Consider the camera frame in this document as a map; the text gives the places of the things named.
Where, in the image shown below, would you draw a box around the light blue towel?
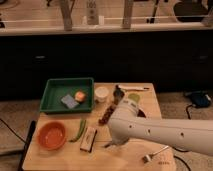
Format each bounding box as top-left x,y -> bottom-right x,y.
102,139 -> 129,148

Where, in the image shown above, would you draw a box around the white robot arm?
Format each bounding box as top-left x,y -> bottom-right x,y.
108,98 -> 213,156

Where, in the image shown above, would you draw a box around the dark purple bowl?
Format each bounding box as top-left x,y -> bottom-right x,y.
137,109 -> 146,118

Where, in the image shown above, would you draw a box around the orange red bowl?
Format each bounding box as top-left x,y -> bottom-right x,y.
36,121 -> 67,151

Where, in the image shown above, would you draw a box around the white cup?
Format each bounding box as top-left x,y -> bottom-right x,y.
95,87 -> 109,102

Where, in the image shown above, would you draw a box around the white knife with black tip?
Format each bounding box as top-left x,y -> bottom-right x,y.
118,85 -> 149,91

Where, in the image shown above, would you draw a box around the metal cup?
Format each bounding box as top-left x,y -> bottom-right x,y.
113,85 -> 124,104

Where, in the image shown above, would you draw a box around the orange fruit toy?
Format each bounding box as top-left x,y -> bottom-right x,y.
75,91 -> 86,103

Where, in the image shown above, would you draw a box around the dark red grapes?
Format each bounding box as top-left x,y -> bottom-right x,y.
98,105 -> 116,125

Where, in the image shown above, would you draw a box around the green bean pod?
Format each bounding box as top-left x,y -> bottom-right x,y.
69,119 -> 86,142

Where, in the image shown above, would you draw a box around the green plastic tray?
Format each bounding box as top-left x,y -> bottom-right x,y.
40,78 -> 94,114

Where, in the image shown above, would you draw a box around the black white eraser block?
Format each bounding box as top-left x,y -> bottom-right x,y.
80,126 -> 97,152

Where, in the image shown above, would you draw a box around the blue black device on floor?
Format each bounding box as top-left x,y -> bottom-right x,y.
186,91 -> 211,108

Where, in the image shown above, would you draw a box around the black cable on right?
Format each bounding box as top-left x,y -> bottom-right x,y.
185,104 -> 196,120

